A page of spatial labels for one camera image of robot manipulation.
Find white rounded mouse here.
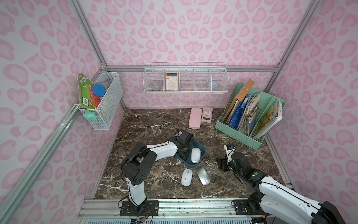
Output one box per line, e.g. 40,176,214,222
191,147,201,164

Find teal storage box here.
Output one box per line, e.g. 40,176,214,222
176,140,206,168

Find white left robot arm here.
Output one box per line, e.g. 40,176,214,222
121,129,194,208

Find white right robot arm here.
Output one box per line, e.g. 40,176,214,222
222,144,345,224

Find pink pencil case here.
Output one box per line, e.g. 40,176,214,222
188,108,202,129

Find pink calculator on table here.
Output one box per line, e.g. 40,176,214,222
201,107,213,123

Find blue folder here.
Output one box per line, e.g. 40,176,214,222
228,94,251,129

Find green file organizer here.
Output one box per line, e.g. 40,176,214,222
215,83,287,150

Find magazines stack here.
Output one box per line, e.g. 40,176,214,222
238,92,261,136

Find yellow booklet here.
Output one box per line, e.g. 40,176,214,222
253,99,283,141

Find pink calculator in basket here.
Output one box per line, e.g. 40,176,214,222
165,72,179,91

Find brown envelope folder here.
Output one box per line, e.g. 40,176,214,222
222,79,254,124

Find white mesh side basket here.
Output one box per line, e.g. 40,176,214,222
79,71,124,130

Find mint green cloth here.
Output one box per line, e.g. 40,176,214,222
83,110,96,120

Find green snack package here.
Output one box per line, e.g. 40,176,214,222
77,73,98,109

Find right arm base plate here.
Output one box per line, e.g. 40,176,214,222
231,199,265,216

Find white wire wall basket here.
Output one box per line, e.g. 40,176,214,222
143,62,228,93

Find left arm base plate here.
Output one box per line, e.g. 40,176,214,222
118,200,159,217

